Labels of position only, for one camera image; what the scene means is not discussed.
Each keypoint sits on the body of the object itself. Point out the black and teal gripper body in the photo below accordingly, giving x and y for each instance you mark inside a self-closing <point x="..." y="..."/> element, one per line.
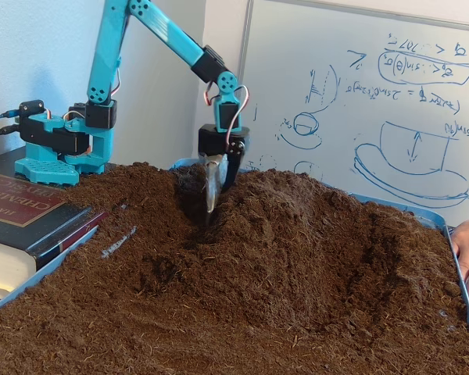
<point x="213" y="142"/>

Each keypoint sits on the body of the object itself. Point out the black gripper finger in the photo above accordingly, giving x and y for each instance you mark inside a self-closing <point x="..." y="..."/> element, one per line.
<point x="232" y="172"/>

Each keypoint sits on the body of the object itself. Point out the silver blade gripper finger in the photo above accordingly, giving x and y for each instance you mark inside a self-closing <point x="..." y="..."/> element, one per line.
<point x="212" y="187"/>

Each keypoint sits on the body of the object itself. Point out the blue tray of brown soil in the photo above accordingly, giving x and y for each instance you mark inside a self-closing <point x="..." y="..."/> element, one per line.
<point x="258" y="293"/>

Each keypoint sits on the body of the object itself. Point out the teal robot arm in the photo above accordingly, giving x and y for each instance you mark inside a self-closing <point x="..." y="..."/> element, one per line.
<point x="105" y="58"/>

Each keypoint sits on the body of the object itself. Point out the whiteboard with blue drawings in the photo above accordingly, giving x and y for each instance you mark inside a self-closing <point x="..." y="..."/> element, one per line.
<point x="375" y="117"/>

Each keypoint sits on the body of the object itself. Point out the black chemistry handbook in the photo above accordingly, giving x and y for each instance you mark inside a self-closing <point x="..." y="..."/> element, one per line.
<point x="23" y="203"/>

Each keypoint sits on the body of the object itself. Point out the blue plastic tray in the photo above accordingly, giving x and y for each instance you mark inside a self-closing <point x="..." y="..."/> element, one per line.
<point x="439" y="218"/>

